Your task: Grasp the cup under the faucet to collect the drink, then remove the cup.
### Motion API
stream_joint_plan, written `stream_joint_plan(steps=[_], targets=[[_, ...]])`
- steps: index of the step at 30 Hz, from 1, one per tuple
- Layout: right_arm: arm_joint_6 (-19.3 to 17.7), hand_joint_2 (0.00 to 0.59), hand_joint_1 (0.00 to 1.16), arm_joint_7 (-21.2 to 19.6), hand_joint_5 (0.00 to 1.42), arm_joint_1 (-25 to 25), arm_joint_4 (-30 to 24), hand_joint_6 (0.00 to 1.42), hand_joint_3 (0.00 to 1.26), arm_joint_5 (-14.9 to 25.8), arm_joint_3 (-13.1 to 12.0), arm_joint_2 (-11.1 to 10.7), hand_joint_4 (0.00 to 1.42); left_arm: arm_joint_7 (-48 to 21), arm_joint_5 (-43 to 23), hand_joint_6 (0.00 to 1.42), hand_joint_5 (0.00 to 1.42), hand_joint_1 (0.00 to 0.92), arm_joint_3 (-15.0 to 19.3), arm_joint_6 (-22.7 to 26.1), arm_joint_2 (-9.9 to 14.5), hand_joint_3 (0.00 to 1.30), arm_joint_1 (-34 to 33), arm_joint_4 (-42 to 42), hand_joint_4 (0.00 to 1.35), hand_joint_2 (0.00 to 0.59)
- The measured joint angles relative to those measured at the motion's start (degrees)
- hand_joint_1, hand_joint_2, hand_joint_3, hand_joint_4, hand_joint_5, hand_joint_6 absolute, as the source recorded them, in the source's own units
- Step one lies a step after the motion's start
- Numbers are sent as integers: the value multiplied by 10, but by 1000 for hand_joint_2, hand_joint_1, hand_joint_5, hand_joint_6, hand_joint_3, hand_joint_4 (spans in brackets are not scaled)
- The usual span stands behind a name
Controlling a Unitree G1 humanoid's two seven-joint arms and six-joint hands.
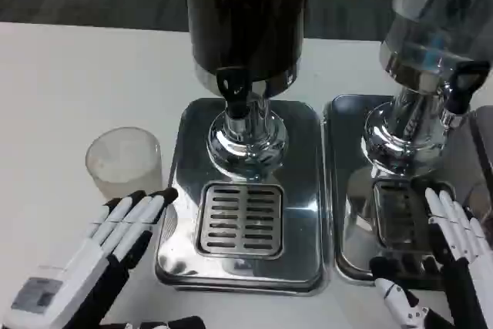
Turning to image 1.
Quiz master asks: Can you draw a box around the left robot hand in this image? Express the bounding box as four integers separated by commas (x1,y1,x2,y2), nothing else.
0,186,206,329

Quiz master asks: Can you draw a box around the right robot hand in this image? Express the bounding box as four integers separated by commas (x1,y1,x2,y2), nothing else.
368,176,493,329

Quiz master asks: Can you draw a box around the clear ribbed glass cup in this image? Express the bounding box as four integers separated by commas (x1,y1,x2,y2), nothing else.
85,126,163,203

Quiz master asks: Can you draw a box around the black tap lever dark dispenser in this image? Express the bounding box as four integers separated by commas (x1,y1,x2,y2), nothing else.
215,66,251,120

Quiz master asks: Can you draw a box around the steel drip grid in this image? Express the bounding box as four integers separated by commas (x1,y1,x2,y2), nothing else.
371,178,455,257
195,181,285,260

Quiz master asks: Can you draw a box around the steel drip tray base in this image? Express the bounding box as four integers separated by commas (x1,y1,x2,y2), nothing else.
322,93,493,291
154,98,332,294

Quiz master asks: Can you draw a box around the black tap lever clear dispenser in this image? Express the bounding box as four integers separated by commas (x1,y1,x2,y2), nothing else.
446,61,490,116

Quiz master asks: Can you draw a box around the clear drink dispenser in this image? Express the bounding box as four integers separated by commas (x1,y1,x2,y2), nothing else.
360,0,493,183

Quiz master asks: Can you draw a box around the dark drink dispenser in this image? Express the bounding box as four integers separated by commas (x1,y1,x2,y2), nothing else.
183,0,312,183

